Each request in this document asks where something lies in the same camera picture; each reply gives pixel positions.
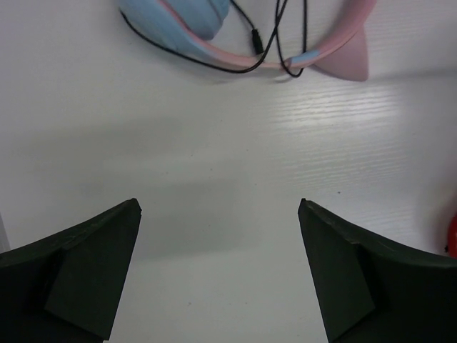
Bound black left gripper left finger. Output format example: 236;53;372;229
1;199;141;342

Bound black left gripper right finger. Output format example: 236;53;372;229
298;199;456;342

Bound red wireless headphones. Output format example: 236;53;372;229
445;214;457;259

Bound pink blue cat-ear headphones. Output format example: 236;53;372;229
119;1;376;81

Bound black cable of pink headphones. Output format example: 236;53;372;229
119;0;311;78

